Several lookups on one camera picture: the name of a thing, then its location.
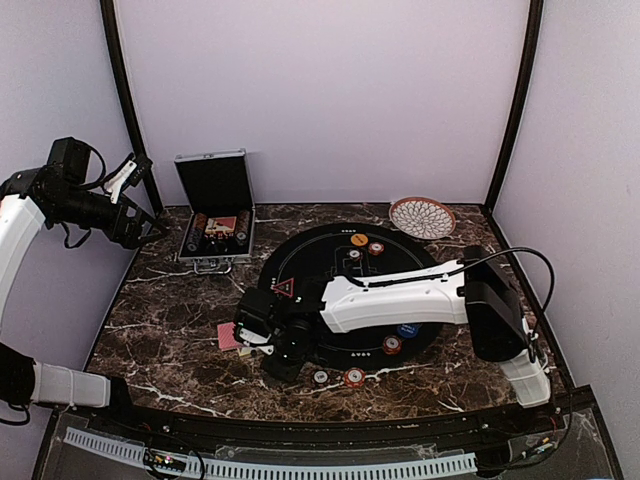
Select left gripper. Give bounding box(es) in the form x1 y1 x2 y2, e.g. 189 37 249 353
49 185 167 249

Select black-red 100 chip stack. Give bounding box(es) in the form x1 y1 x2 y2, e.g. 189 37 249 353
312 370 329 385

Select red card deck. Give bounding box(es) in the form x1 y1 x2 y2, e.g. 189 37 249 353
217 322 242 351

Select red-gold 5 chip stack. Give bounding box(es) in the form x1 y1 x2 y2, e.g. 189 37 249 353
343 367 366 388

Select red triangular all-in marker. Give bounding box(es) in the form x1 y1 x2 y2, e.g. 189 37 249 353
271 277 295 298

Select red chips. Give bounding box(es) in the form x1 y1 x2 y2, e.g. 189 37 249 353
368 242 385 256
382 335 402 355

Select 100 chips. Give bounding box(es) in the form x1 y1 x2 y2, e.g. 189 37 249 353
348 249 362 262

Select blue small blind button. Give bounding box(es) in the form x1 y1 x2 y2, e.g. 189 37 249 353
396 323 421 339

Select orange big blind button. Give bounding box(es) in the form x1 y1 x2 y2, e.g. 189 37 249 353
350 233 369 247

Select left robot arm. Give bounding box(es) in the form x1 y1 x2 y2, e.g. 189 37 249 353
1 137 167 436

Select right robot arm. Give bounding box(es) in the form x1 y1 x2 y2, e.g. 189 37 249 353
233 246 551 434

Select purple chip row in case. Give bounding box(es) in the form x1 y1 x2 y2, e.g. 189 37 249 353
185 231 201 252

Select orange chip row in case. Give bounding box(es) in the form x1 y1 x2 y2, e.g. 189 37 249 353
192 213 208 235

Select boxed card deck in case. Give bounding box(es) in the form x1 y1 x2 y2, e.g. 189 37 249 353
205 216 237 238

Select clear dealer button in case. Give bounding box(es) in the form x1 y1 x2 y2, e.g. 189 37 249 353
208 242 227 255

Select aluminium poker chip case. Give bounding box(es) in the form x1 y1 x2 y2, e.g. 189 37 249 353
174 148 256 275

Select brown chip row in case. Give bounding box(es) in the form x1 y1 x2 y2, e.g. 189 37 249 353
235 210 251 246

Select black round poker mat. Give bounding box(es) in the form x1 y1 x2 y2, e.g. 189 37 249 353
258 223 442 371

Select patterned ceramic plate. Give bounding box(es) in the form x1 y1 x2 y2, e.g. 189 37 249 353
389 197 456 240

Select left black frame post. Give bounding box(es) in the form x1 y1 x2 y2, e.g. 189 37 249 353
99 0 164 215

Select black frame post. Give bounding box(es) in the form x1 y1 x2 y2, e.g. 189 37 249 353
483 0 544 216
99 0 164 215

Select white slotted cable duct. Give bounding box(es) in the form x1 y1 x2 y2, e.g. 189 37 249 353
63 427 478 479

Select right black frame post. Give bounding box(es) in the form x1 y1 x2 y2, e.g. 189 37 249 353
483 0 544 216

